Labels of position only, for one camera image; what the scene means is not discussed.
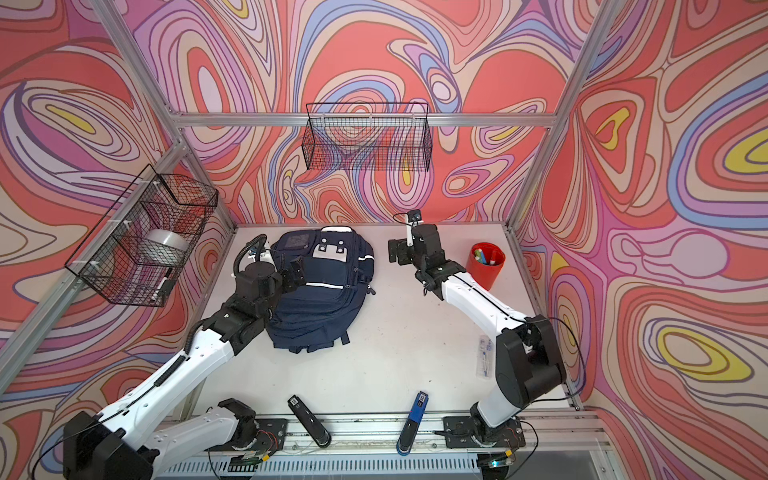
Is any navy blue student backpack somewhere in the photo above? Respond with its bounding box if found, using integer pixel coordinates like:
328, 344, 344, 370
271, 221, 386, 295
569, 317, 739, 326
266, 226, 375, 354

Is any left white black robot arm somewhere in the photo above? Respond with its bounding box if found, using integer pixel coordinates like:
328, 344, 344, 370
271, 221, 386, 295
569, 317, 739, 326
62, 254, 305, 479

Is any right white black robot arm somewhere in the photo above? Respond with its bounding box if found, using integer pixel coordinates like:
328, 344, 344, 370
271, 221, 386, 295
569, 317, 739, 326
388, 219, 567, 435

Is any red ribbed metal pen cup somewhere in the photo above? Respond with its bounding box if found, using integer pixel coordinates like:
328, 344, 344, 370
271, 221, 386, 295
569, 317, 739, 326
466, 242, 506, 291

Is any white tape roll in basket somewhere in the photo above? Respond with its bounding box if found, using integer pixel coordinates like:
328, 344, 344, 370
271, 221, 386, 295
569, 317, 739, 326
139, 229, 189, 267

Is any clear plastic ruler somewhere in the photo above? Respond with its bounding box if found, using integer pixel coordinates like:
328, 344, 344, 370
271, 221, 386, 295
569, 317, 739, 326
476, 335, 495, 380

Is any black stapler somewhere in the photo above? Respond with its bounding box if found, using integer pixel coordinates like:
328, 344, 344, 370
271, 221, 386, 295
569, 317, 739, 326
287, 395, 332, 449

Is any blue stapler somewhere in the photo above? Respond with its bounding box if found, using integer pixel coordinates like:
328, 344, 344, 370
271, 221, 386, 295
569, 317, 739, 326
396, 391, 429, 456

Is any black wire basket back wall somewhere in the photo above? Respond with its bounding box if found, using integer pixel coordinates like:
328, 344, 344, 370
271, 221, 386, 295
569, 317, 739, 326
301, 101, 433, 172

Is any black wire basket wall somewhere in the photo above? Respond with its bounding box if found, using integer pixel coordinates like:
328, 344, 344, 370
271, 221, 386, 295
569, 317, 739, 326
65, 165, 218, 308
301, 101, 433, 172

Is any black wire basket left wall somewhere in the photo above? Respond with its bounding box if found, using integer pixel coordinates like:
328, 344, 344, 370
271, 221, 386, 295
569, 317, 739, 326
65, 165, 218, 308

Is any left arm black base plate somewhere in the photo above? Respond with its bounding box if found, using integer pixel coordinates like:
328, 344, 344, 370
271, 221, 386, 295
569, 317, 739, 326
208, 418, 288, 454

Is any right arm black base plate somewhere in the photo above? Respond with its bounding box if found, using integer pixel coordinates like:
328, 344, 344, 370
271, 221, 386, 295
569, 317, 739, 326
435, 415, 526, 451

